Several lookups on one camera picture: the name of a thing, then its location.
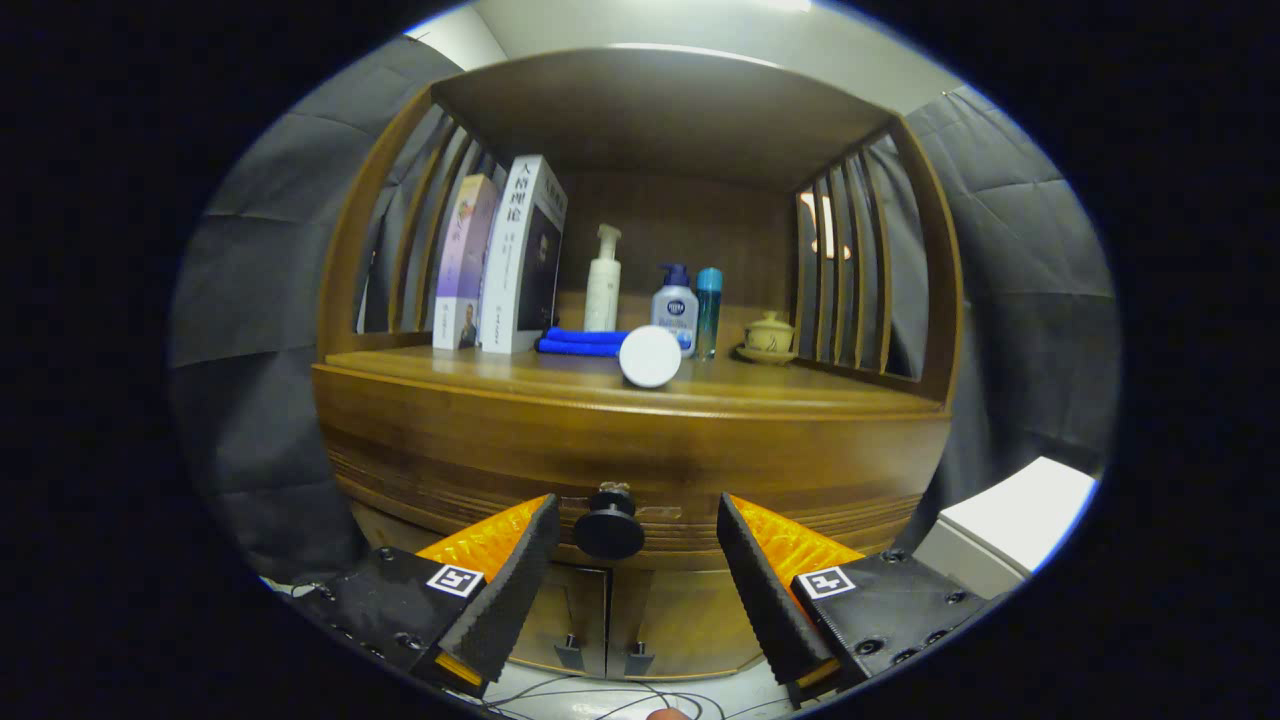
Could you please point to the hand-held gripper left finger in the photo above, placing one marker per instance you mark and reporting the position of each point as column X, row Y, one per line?
column 512, row 588

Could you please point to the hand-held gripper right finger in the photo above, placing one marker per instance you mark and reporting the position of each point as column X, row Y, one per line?
column 770, row 600

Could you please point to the wooden drawer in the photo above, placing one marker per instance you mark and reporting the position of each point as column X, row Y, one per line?
column 640, row 450

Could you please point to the white cream tube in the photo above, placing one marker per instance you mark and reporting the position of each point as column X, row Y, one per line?
column 650, row 357

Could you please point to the wooden cabinet door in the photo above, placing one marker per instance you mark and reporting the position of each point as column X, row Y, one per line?
column 575, row 605
column 690, row 620

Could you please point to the wooden countertop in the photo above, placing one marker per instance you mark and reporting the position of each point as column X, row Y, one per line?
column 780, row 385

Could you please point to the wooden cabinet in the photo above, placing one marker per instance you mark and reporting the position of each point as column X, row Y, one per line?
column 660, row 110

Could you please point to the blue folded cloth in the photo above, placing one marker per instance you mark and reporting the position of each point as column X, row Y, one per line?
column 580, row 342

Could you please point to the yellow lidded teacup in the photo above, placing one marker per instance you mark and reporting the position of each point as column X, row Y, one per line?
column 770, row 335

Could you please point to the white table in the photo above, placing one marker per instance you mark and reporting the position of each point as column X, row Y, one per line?
column 1020, row 510

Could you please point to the teal bottle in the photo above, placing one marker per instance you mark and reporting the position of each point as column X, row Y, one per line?
column 709, row 310

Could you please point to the white bottle with blue cap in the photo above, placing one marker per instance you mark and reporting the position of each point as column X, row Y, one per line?
column 675, row 305

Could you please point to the white pump bottle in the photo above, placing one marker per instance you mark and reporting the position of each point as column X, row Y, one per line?
column 602, row 285

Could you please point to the purple book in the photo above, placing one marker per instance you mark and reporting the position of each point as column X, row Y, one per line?
column 462, row 270

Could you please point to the white book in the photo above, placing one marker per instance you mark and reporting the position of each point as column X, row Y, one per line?
column 520, row 255

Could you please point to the black backdrop cloth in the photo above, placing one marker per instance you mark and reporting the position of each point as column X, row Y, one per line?
column 260, row 300

